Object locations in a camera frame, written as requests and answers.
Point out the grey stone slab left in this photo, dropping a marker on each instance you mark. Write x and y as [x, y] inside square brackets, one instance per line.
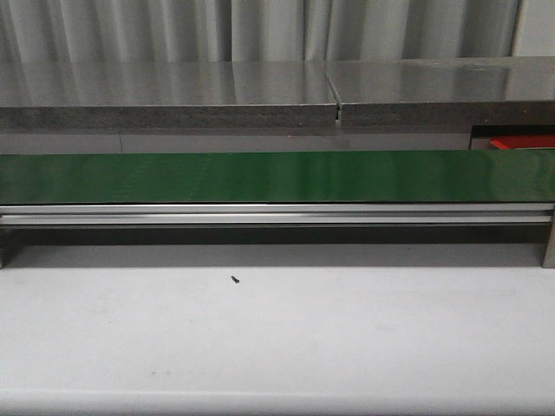
[165, 95]

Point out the green conveyor belt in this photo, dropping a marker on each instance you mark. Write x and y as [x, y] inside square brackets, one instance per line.
[513, 176]

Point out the grey stone slab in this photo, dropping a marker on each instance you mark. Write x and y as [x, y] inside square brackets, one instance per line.
[165, 95]
[499, 91]

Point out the grey curtain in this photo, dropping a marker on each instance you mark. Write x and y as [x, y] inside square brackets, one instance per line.
[243, 31]

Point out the grey stone slab right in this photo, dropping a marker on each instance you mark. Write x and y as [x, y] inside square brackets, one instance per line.
[499, 91]

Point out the conveyor support leg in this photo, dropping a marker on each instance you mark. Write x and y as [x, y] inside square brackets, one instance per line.
[7, 246]
[549, 256]

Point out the right conveyor support leg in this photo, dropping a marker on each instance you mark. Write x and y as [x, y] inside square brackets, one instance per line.
[549, 256]

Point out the aluminium conveyor frame rail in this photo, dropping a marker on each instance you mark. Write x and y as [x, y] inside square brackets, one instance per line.
[275, 214]

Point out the left conveyor support leg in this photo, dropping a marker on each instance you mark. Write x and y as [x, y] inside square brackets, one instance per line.
[7, 246]

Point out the red plastic bin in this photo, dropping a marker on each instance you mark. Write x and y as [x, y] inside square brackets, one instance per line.
[515, 142]

